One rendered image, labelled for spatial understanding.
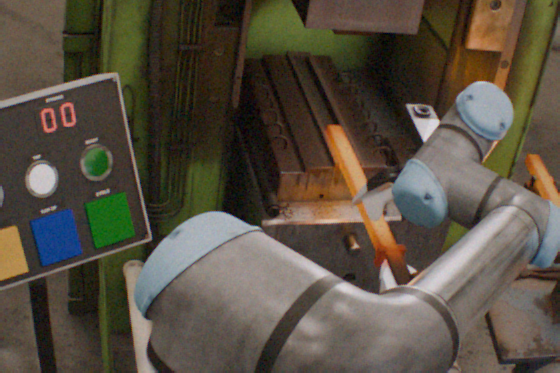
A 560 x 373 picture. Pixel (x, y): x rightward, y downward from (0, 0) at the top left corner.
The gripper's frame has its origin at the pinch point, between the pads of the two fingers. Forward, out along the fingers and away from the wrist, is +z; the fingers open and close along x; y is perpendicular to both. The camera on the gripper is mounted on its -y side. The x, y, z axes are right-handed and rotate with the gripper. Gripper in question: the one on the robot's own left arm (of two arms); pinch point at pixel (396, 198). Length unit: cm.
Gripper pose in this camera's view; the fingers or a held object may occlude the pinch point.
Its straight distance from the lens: 132.5
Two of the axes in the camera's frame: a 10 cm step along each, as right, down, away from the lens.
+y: 1.1, 9.1, -4.0
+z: -2.1, 4.2, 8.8
